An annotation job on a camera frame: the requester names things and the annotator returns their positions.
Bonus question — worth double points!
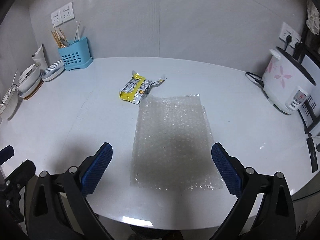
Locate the white pink rice cooker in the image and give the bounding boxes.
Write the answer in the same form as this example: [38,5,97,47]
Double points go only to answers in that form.
[261,47,316,115]

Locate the blue utensil holder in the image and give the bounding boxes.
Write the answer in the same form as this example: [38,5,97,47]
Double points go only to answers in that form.
[57,37,93,71]

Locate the left wall socket pair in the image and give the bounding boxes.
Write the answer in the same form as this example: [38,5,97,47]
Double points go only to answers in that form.
[50,2,75,27]

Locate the hanging white cloth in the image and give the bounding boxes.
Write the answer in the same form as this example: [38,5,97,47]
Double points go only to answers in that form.
[306,0,319,35]

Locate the white microwave oven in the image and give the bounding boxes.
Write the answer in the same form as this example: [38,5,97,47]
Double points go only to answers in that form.
[299,54,319,173]

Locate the right wall socket pair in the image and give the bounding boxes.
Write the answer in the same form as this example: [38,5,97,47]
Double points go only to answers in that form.
[279,22,301,48]

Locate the blue patterned plate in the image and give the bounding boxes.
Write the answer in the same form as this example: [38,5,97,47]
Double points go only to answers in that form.
[42,60,65,82]

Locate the wooden round coaster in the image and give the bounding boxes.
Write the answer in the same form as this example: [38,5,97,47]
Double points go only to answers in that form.
[21,80,43,100]

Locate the black power cable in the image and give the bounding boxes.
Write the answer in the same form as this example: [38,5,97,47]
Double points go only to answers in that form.
[245,71,266,88]

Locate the clear bubble wrap sheet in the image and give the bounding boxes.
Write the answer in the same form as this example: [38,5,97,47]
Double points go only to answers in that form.
[130,94,223,191]

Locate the white bowl with spoon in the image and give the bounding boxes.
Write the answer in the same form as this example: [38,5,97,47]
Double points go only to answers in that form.
[1,72,18,120]

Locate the stacked white bowls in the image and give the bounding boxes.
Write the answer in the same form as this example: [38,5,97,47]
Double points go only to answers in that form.
[17,63,42,98]

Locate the yellow silver snack wrapper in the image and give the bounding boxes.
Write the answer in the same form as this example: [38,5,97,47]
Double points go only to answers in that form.
[119,70,167,105]

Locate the wall socket pair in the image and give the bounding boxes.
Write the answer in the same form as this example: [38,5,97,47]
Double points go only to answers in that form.
[279,22,301,48]
[50,2,75,27]

